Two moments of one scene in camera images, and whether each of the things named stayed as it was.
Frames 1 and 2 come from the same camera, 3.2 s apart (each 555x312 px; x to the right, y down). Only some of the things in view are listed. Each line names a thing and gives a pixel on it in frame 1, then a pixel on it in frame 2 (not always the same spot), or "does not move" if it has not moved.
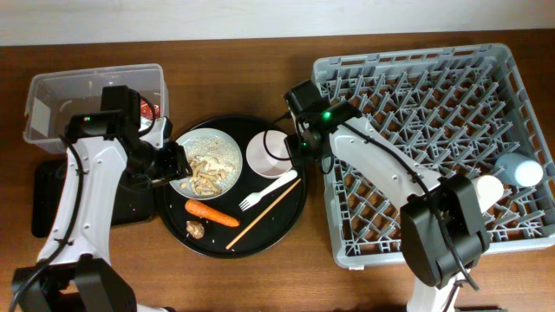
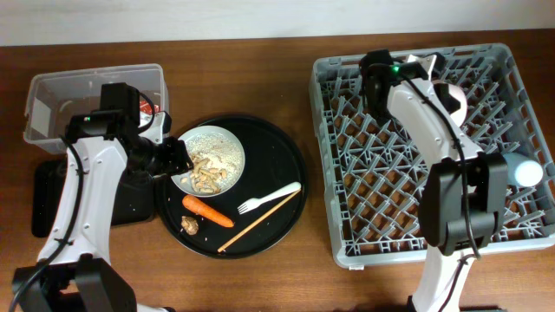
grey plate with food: x=216 y=161 does not move
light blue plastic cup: x=519 y=169 does not move
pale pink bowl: x=267 y=154 -> x=456 y=93
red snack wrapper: x=146 y=111 does not move
